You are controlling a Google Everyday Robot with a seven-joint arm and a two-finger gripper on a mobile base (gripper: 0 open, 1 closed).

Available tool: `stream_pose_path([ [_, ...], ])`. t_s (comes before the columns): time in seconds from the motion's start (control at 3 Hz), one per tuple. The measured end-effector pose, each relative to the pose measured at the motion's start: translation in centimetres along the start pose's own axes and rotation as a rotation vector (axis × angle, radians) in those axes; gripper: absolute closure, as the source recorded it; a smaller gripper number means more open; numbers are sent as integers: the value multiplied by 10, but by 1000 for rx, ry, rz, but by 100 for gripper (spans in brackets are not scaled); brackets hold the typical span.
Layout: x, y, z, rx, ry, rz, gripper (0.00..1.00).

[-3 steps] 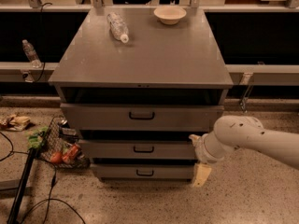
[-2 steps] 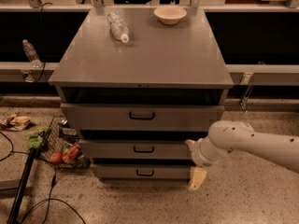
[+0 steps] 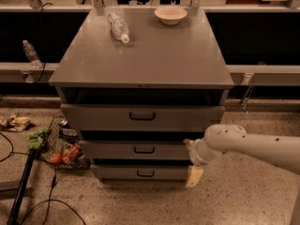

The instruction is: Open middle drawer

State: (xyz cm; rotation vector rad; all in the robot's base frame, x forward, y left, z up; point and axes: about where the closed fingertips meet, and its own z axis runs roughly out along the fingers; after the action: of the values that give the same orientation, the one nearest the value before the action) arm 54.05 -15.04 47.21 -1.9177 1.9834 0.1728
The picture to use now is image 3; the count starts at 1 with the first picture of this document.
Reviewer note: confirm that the grey drawer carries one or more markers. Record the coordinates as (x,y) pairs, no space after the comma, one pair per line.
(142,118)
(104,172)
(135,150)

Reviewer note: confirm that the grey bottom drawer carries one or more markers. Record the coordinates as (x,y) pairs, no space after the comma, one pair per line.
(104,172)

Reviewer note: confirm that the grey drawer cabinet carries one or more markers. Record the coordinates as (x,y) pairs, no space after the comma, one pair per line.
(162,65)

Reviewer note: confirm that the metal clamp bracket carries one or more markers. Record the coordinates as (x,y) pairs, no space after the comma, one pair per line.
(246,81)

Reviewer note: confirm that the green leafy toy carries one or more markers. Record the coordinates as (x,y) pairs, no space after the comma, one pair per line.
(36,138)

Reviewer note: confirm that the clear plastic water bottle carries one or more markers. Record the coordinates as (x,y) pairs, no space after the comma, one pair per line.
(119,27)

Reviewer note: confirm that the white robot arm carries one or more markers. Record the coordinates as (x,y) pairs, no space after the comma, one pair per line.
(280,151)

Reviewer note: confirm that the grey top drawer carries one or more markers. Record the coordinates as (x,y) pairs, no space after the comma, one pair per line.
(142,118)

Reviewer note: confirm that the red tomato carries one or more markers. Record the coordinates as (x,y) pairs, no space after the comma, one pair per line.
(57,159)

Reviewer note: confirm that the black metal stand leg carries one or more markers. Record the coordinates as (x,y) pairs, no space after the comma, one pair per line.
(12,219)

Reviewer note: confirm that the crumpled brown paper bag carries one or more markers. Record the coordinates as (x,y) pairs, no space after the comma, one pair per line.
(15,123)

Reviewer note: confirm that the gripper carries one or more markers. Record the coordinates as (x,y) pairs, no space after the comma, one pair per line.
(194,153)

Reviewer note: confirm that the cream white bowl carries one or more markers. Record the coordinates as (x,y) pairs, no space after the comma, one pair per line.
(171,15)

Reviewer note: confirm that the red snack package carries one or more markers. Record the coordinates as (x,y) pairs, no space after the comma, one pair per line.
(71,154)

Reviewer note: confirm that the upright plastic bottle on rail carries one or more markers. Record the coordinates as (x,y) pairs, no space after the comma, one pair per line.
(31,54)

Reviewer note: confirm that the black wire mesh basket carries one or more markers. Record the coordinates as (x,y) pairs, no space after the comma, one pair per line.
(60,138)

